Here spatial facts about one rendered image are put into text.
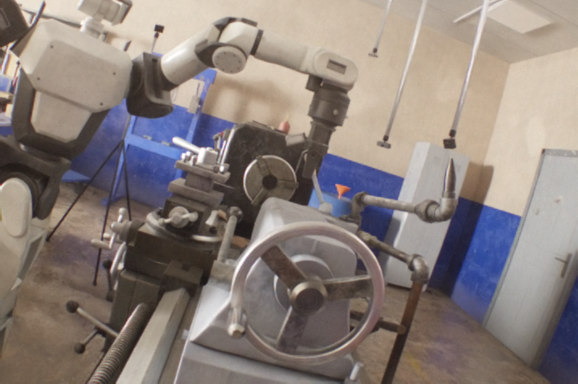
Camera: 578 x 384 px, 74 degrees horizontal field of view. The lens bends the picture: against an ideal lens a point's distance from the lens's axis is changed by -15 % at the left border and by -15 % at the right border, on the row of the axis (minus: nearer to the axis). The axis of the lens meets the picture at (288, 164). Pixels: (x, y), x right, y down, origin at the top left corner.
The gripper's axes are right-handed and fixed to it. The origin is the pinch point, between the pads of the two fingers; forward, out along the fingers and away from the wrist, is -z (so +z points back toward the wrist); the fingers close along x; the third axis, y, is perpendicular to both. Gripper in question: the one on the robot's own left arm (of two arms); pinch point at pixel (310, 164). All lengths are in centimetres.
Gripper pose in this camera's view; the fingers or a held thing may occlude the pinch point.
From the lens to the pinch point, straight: 106.1
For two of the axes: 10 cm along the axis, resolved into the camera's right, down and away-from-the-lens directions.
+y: -9.5, -3.1, 0.5
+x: 0.6, -0.2, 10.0
